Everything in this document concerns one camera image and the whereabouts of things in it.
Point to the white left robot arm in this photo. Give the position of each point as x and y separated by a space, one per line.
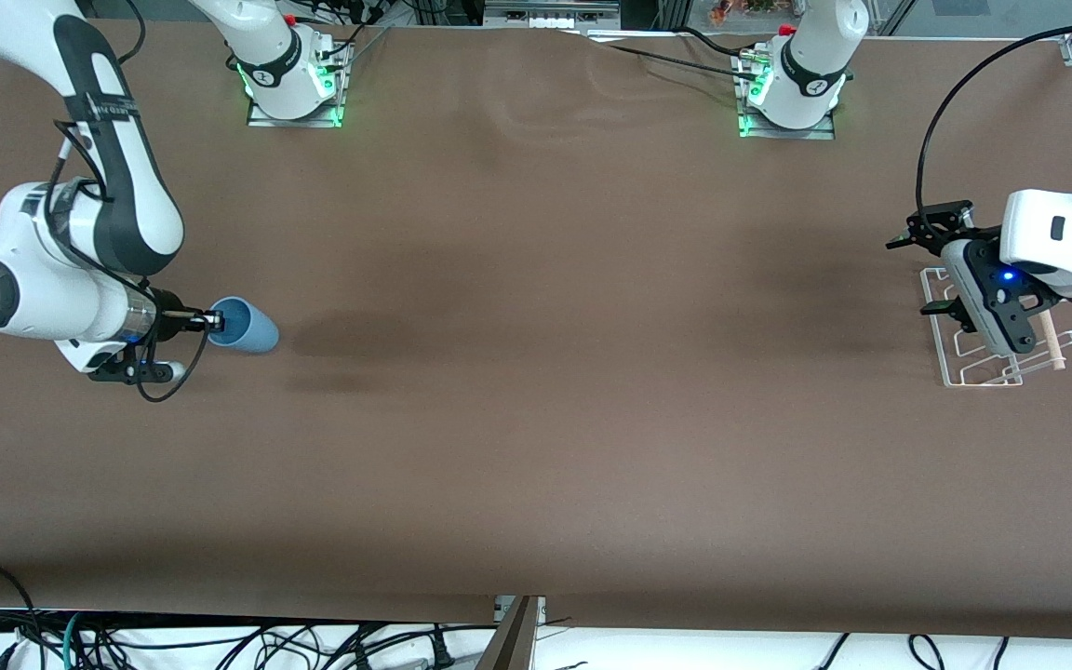
1057 237

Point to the brown table cover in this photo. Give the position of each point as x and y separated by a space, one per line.
536 419

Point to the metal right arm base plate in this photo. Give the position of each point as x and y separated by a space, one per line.
313 122

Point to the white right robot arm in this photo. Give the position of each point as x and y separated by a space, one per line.
43 279

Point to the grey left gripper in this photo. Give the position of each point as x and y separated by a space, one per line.
938 226

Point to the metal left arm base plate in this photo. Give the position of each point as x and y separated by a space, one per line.
824 133

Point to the white power strip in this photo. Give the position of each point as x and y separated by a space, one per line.
550 19

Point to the dark frame beam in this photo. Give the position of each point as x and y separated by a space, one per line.
508 647

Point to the metal frame bracket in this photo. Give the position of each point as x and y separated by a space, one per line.
502 609

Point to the light blue plastic cup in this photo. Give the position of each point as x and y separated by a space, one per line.
247 328

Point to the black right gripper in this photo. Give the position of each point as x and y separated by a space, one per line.
167 313

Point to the orange background items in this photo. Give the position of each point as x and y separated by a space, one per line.
731 11

